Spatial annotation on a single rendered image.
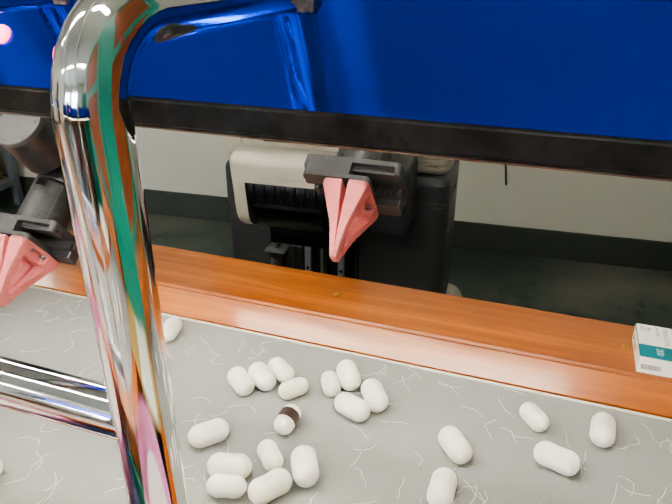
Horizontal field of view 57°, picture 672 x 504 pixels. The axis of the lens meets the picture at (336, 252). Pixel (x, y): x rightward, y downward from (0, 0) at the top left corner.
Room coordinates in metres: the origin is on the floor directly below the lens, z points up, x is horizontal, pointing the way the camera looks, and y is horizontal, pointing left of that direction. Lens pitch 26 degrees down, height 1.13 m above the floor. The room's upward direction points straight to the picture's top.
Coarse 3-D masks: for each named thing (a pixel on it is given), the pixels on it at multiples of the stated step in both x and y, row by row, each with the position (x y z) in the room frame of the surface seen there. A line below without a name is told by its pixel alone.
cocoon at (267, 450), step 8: (264, 440) 0.40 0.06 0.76; (272, 440) 0.40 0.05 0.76; (264, 448) 0.39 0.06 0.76; (272, 448) 0.39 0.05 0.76; (264, 456) 0.39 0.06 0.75; (272, 456) 0.38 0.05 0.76; (280, 456) 0.39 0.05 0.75; (264, 464) 0.38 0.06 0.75; (272, 464) 0.38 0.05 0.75; (280, 464) 0.38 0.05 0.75
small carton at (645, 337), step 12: (636, 324) 0.54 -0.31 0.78; (636, 336) 0.52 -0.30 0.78; (648, 336) 0.52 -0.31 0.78; (660, 336) 0.52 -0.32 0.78; (636, 348) 0.51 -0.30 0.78; (648, 348) 0.50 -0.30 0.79; (660, 348) 0.50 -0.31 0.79; (636, 360) 0.50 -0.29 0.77; (648, 360) 0.48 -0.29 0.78; (660, 360) 0.48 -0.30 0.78; (648, 372) 0.48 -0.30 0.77; (660, 372) 0.48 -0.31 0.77
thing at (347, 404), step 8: (344, 392) 0.46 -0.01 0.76; (336, 400) 0.45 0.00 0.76; (344, 400) 0.45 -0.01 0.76; (352, 400) 0.45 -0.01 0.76; (360, 400) 0.45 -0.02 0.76; (336, 408) 0.45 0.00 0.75; (344, 408) 0.45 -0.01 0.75; (352, 408) 0.44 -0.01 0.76; (360, 408) 0.44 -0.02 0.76; (368, 408) 0.44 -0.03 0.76; (352, 416) 0.44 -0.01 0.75; (360, 416) 0.44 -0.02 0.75; (368, 416) 0.44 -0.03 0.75
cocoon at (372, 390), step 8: (368, 384) 0.47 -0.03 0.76; (376, 384) 0.47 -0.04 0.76; (368, 392) 0.46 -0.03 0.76; (376, 392) 0.46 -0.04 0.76; (384, 392) 0.46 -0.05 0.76; (368, 400) 0.46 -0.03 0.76; (376, 400) 0.45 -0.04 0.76; (384, 400) 0.45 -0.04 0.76; (376, 408) 0.45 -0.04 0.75; (384, 408) 0.45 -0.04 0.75
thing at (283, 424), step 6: (294, 408) 0.44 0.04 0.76; (282, 414) 0.43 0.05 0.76; (300, 414) 0.44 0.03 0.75; (276, 420) 0.43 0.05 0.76; (282, 420) 0.43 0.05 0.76; (288, 420) 0.43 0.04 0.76; (276, 426) 0.42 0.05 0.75; (282, 426) 0.42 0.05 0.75; (288, 426) 0.42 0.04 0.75; (294, 426) 0.43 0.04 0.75; (282, 432) 0.42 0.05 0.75; (288, 432) 0.42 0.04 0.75
